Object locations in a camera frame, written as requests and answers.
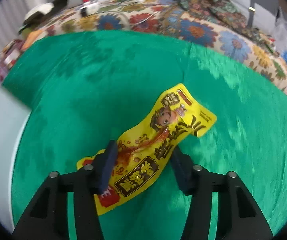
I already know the yellow red spicy snack bag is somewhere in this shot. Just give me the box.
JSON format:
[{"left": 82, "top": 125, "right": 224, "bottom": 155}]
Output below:
[{"left": 76, "top": 83, "right": 218, "bottom": 216}]

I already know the white storage box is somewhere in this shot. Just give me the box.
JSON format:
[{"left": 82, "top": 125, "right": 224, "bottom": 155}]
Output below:
[{"left": 0, "top": 84, "right": 31, "bottom": 232}]

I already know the floral bed sheet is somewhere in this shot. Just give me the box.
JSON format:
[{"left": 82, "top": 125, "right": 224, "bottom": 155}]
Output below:
[{"left": 0, "top": 0, "right": 287, "bottom": 96}]

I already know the clear plastic bag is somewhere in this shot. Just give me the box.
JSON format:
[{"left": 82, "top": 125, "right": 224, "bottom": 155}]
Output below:
[{"left": 271, "top": 7, "right": 287, "bottom": 55}]

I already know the grey pillow right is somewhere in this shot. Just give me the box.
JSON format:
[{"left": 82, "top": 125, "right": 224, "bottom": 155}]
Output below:
[{"left": 230, "top": 0, "right": 279, "bottom": 34}]

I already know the white cap on clothes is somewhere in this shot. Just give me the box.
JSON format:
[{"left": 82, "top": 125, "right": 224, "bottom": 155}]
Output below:
[{"left": 24, "top": 2, "right": 54, "bottom": 24}]

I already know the floral folded blanket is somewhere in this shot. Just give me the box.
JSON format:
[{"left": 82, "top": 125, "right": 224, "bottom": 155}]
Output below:
[{"left": 179, "top": 0, "right": 264, "bottom": 44}]

